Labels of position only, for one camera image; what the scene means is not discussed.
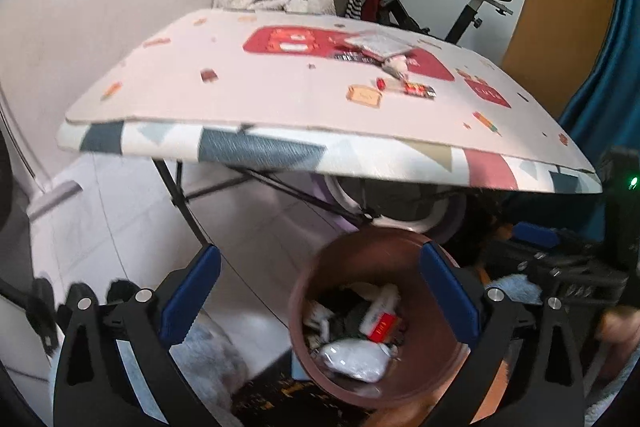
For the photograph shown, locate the brown trash bin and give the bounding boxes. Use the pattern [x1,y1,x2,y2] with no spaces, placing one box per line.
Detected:
[288,228,468,409]

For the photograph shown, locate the folding table frame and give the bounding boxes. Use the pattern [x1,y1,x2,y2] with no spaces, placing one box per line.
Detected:
[153,159,375,244]

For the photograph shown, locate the white plastic bag bundle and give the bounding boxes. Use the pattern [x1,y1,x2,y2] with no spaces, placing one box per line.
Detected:
[318,338,396,384]

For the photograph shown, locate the patterned table mat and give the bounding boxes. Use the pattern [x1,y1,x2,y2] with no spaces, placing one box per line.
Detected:
[58,10,601,194]

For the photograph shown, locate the clear plastic blister pack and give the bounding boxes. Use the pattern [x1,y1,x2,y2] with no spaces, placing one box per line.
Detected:
[343,31,414,62]

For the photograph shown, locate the white mop pole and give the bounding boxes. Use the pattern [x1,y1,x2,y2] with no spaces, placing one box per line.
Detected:
[1,91,82,221]

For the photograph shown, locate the blue curtain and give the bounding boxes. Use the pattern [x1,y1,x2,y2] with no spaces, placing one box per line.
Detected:
[560,0,640,165]

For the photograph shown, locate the black mesh sock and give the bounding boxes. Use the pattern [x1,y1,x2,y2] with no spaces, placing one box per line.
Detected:
[332,51,409,81]

